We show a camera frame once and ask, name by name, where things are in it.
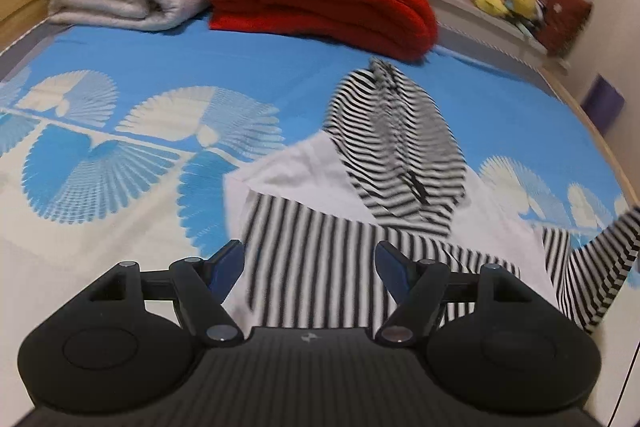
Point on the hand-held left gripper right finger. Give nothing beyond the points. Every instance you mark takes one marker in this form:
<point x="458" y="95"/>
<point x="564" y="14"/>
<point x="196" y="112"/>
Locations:
<point x="390" y="268"/>

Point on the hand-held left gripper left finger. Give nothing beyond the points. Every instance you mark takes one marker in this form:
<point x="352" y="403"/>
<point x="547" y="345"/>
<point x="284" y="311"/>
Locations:
<point x="226" y="271"/>

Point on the black white striped hoodie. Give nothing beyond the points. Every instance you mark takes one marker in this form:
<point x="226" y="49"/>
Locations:
<point x="400" y="147"/>

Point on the blue printed bed sheet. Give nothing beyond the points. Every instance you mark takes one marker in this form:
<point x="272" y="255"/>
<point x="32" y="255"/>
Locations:
<point x="200" y="52"/>

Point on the white window sill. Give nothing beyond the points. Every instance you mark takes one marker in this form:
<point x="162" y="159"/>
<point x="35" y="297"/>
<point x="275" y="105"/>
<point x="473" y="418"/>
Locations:
<point x="475" y="22"/>

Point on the red patterned cushion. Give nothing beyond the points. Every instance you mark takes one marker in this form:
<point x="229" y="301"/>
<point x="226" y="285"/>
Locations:
<point x="565" y="19"/>

